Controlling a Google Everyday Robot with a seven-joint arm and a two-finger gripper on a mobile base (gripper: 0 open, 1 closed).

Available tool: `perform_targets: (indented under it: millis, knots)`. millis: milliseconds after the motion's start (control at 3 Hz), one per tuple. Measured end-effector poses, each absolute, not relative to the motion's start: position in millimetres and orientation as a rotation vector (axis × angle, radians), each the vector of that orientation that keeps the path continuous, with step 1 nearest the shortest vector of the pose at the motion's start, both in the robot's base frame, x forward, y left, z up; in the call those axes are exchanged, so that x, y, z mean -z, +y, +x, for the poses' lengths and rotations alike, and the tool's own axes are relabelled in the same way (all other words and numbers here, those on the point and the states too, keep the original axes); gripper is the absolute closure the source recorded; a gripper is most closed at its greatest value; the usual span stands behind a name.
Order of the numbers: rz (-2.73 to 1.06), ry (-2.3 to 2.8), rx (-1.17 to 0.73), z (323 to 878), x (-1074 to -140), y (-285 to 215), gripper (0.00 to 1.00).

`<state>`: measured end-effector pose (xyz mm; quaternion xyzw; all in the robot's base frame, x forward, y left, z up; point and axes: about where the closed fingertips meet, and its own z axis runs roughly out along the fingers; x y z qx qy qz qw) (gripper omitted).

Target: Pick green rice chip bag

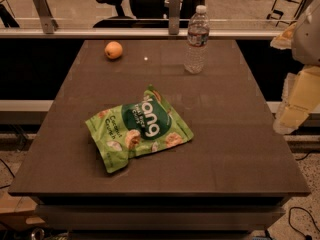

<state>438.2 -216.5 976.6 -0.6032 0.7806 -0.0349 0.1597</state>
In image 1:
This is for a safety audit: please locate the grey metal bracket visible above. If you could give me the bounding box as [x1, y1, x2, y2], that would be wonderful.
[168, 0, 180, 35]
[32, 0, 58, 34]

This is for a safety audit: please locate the green rice chip bag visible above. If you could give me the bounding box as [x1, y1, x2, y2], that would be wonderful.
[86, 85, 194, 173]

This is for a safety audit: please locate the black office chair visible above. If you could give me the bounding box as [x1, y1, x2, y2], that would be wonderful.
[94, 0, 205, 28]

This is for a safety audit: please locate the black cable on floor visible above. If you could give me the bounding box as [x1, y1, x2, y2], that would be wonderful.
[287, 206, 320, 240]

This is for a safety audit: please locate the grey metal bracket left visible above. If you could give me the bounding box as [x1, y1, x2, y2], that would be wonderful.
[32, 0, 58, 34]

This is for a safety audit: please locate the grey metal bracket middle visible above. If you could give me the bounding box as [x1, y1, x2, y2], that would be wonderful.
[168, 0, 180, 35]

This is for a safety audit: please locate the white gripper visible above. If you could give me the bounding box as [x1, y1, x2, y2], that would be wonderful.
[270, 0, 320, 135]

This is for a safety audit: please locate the wooden stool frame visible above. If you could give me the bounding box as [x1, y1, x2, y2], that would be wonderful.
[266, 0, 305, 26]

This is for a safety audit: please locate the clear plastic water bottle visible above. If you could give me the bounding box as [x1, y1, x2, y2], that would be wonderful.
[184, 5, 210, 74]

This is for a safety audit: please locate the orange fruit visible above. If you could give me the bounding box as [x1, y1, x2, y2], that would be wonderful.
[104, 41, 123, 60]

